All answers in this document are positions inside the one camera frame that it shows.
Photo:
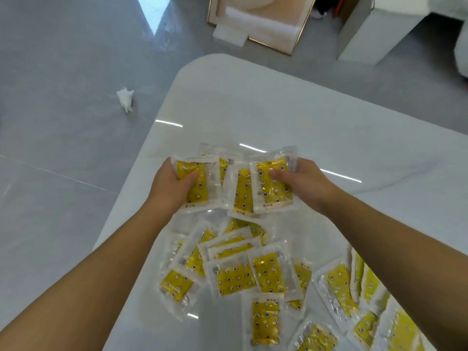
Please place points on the person's right thumb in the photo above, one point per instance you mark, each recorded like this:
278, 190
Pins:
282, 175

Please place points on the gold framed panel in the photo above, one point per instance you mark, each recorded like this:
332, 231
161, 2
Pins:
270, 18

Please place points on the dark shoe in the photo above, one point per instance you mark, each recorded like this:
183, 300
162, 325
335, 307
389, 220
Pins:
321, 7

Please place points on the yellow dotted snack packet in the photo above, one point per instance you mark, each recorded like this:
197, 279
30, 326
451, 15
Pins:
199, 191
274, 190
243, 193

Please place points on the white box cabinet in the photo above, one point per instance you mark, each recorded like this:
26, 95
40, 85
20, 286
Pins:
376, 31

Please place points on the pile of yellow packets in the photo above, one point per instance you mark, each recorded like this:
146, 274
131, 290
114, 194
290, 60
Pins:
234, 277

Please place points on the person's right forearm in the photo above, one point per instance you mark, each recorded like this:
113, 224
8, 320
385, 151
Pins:
409, 263

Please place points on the white foam block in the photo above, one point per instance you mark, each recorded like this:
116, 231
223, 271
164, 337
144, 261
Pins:
230, 35

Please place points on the person's left thumb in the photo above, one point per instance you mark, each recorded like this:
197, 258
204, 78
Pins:
189, 179

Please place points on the person's right hand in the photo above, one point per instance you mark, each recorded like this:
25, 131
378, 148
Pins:
310, 184

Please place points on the crumpled white tissue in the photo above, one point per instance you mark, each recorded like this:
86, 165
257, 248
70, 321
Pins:
125, 99

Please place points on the person's left forearm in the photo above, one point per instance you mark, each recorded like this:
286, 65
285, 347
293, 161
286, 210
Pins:
91, 281

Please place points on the person's left hand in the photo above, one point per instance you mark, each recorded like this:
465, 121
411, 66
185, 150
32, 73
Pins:
166, 190

